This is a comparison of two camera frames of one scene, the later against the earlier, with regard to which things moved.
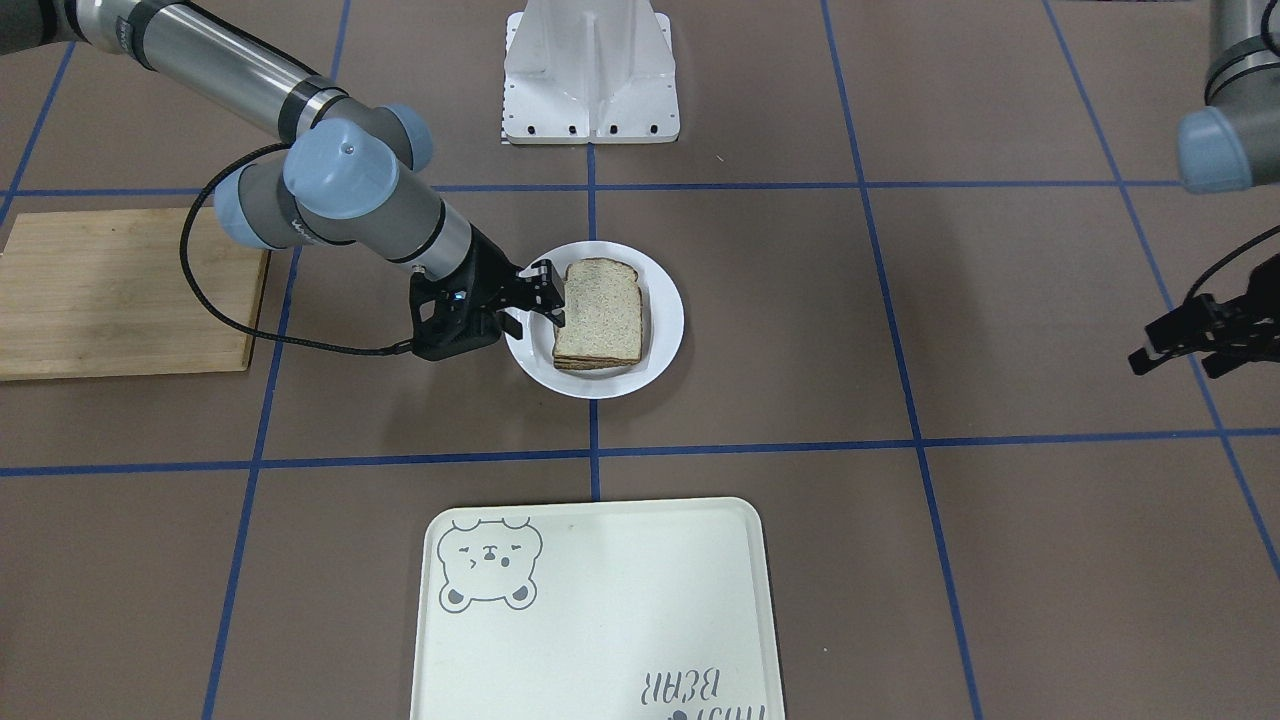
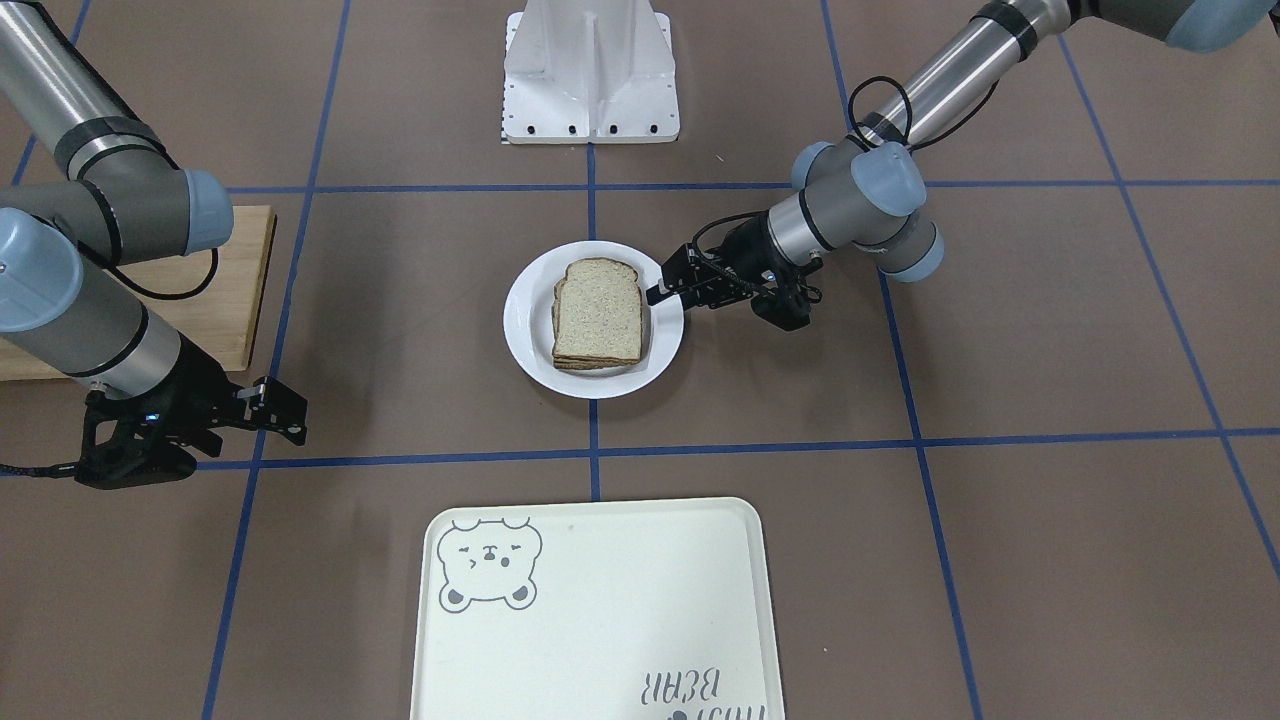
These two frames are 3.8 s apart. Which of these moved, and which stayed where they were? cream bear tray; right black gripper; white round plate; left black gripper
Moved: left black gripper; right black gripper
Stayed: cream bear tray; white round plate
